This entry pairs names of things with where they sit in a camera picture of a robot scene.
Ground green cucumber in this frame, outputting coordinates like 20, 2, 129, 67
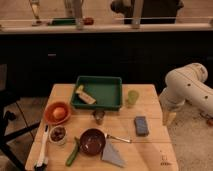
65, 137, 80, 167

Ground green plastic cup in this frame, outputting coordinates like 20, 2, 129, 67
127, 90, 139, 107

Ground blue sponge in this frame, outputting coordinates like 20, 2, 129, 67
134, 116, 149, 136

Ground green object on shelf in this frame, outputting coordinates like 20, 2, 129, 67
47, 18, 76, 26

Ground green plastic tray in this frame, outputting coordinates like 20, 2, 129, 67
70, 76, 122, 111

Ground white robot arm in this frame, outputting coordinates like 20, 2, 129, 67
159, 63, 213, 126

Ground orange fruit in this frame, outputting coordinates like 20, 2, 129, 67
53, 107, 66, 120

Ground small metal cup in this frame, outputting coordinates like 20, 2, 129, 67
93, 110, 105, 125

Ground red object on shelf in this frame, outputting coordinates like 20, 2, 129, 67
83, 17, 94, 25

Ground white bowl with food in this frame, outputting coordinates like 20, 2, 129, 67
49, 125, 67, 145

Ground grey folded cloth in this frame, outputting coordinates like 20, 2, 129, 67
101, 140, 125, 167

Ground dark red bowl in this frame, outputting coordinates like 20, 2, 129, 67
80, 128, 106, 156

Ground orange bowl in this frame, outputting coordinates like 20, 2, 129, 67
44, 102, 71, 125

